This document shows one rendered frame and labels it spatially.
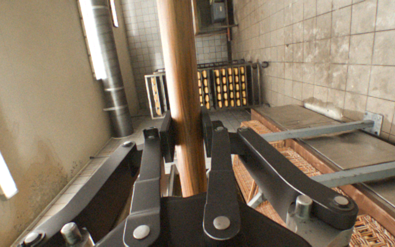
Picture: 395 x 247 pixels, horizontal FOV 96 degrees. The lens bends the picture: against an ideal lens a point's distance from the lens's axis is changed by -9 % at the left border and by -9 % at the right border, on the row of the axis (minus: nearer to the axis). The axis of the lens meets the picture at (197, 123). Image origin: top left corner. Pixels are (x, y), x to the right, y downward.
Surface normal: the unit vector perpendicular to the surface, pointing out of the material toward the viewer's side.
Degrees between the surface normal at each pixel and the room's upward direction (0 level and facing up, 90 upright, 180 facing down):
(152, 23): 90
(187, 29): 124
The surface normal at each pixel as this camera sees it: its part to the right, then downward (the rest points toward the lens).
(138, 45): 0.05, 0.30
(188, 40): 0.60, 0.20
